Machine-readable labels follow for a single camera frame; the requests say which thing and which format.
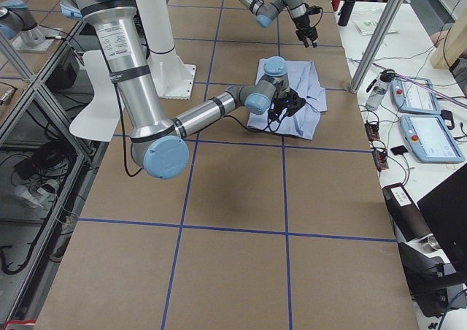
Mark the teach pendant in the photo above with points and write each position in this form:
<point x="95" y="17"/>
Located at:
<point x="410" y="98"/>
<point x="430" y="140"/>

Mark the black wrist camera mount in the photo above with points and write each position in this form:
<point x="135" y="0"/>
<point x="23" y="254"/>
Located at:
<point x="314" y="10"/>

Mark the white paper green print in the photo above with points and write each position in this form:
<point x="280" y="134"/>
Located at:
<point x="366" y="26"/>

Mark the white plastic chair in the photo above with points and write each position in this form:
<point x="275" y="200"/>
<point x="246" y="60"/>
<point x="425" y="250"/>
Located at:
<point x="99" y="119"/>

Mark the orange black hub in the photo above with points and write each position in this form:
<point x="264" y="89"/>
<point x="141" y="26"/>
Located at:
<point x="380" y="158"/>
<point x="372" y="131"/>

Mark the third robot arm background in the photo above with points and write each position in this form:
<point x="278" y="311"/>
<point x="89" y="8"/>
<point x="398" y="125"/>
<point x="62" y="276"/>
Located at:
<point x="17" y="22"/>

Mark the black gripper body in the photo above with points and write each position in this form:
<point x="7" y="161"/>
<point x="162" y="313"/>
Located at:
<point x="303" y="25"/>
<point x="281" y="101"/>

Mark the small black pad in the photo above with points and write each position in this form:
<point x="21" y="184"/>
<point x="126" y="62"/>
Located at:
<point x="399" y="150"/>

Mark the black monitor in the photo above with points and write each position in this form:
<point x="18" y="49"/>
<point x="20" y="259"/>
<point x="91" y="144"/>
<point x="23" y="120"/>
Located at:
<point x="444" y="210"/>

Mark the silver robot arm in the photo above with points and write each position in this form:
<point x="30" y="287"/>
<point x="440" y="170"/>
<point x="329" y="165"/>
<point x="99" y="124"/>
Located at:
<point x="299" y="12"/>
<point x="137" y="45"/>

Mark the orange black hub upper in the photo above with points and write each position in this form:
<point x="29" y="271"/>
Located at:
<point x="372" y="131"/>

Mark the grey aluminium post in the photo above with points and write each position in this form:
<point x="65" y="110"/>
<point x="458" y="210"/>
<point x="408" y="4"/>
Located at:
<point x="386" y="19"/>

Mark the orange black hub lower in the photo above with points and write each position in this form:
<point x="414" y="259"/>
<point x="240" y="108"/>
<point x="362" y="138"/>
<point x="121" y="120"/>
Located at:
<point x="380" y="158"/>

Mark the black thermos bottle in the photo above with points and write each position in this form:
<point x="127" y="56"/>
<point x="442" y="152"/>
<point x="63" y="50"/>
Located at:
<point x="345" y="12"/>

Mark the clear water bottle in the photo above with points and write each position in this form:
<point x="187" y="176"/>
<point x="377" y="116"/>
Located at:
<point x="378" y="89"/>

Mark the lower teach pendant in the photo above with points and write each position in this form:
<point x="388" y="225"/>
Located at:
<point x="430" y="140"/>

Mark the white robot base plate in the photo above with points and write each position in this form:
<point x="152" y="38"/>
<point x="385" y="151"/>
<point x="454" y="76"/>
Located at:
<point x="172" y="78"/>

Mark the upper teach pendant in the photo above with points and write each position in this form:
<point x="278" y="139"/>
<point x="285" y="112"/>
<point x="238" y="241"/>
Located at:
<point x="410" y="98"/>

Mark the blue striped button shirt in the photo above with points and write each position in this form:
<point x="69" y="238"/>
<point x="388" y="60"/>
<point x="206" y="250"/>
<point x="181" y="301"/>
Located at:
<point x="303" y="79"/>

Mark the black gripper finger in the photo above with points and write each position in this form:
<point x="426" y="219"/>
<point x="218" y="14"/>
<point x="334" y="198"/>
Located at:
<point x="313" y="39"/>
<point x="304" y="41"/>

